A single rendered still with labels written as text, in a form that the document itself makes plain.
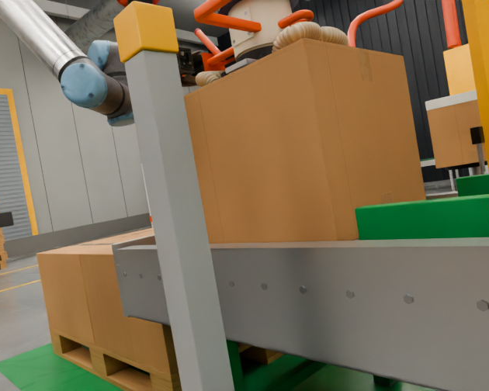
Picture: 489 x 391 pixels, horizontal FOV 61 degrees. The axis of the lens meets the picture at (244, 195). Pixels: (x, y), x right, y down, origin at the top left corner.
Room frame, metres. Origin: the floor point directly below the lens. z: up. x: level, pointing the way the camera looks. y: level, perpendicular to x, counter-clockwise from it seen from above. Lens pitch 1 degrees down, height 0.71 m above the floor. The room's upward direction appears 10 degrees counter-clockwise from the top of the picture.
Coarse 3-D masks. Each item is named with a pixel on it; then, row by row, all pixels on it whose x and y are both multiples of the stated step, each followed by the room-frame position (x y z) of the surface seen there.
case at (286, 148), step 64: (256, 64) 0.88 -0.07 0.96; (320, 64) 0.81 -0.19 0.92; (384, 64) 0.98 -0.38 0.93; (192, 128) 1.07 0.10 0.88; (256, 128) 0.91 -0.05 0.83; (320, 128) 0.79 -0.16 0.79; (384, 128) 0.95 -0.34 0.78; (256, 192) 0.93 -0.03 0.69; (320, 192) 0.80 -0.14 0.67; (384, 192) 0.92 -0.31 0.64
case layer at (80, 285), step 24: (96, 240) 2.38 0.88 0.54; (120, 240) 2.09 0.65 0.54; (48, 264) 2.09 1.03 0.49; (72, 264) 1.85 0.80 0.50; (96, 264) 1.66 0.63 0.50; (48, 288) 2.14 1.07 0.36; (72, 288) 1.89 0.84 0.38; (96, 288) 1.69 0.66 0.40; (48, 312) 2.20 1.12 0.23; (72, 312) 1.93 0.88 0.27; (96, 312) 1.72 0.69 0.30; (120, 312) 1.55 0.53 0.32; (96, 336) 1.76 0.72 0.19; (120, 336) 1.58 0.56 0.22; (144, 336) 1.44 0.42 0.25; (168, 336) 1.35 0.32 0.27; (144, 360) 1.46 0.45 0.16; (168, 360) 1.34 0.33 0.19
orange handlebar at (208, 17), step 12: (216, 0) 0.86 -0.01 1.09; (228, 0) 0.85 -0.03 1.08; (204, 12) 0.89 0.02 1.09; (300, 12) 1.01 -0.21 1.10; (312, 12) 1.03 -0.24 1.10; (216, 24) 0.96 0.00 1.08; (228, 24) 0.98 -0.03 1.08; (240, 24) 1.00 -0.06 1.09; (252, 24) 1.03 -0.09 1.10; (288, 24) 1.04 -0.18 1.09; (228, 48) 1.20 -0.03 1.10; (216, 60) 1.24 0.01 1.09; (228, 60) 1.26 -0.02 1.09
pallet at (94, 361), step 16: (64, 336) 2.05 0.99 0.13; (64, 352) 2.12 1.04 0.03; (80, 352) 2.09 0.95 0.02; (96, 352) 1.77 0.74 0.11; (112, 352) 1.66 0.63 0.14; (240, 352) 1.75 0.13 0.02; (256, 352) 1.67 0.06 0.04; (272, 352) 1.65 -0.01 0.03; (96, 368) 1.80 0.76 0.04; (112, 368) 1.74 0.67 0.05; (128, 368) 1.78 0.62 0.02; (144, 368) 1.46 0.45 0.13; (128, 384) 1.62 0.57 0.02; (144, 384) 1.59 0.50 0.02; (160, 384) 1.40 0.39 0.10; (176, 384) 1.35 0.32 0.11
